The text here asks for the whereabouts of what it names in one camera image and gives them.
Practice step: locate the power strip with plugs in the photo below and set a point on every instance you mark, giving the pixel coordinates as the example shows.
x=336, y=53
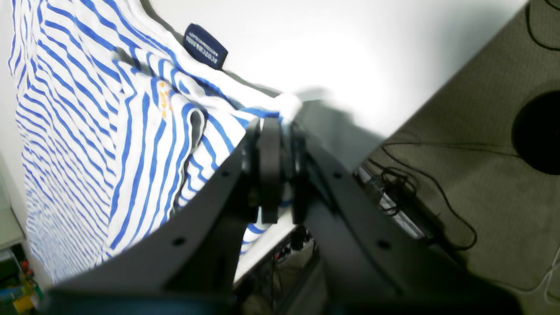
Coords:
x=396, y=196

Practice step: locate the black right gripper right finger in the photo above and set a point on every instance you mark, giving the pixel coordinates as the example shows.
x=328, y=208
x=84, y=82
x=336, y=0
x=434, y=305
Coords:
x=371, y=265

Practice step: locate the black round stand base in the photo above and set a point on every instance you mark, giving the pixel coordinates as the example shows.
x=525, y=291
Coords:
x=535, y=133

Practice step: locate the blue white striped T-shirt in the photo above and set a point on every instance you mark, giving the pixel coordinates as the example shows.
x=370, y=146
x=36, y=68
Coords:
x=120, y=126

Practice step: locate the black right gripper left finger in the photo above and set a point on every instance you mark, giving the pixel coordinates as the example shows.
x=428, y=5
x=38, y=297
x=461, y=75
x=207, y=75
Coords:
x=187, y=266

